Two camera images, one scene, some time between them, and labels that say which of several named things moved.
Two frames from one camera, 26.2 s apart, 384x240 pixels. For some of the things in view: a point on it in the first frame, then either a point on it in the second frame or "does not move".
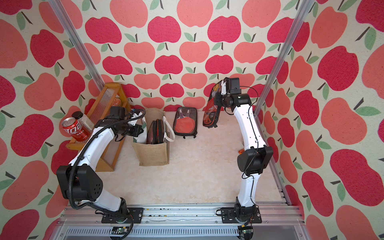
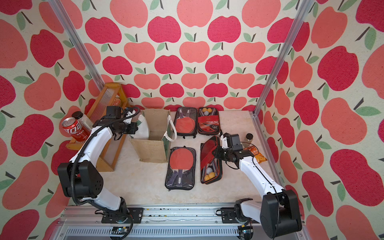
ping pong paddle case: (158, 131) -> (180, 171)
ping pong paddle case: (212, 112) -> (208, 121)
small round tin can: (116, 102) does not move
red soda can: (76, 129) does not move
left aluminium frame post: (60, 11) does not move
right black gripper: (219, 96) -> (217, 154)
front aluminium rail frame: (182, 221) does not move
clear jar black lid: (84, 119) does not move
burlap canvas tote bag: (153, 154) does not move
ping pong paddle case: (149, 139) -> (211, 166)
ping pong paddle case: (185, 121) does not move
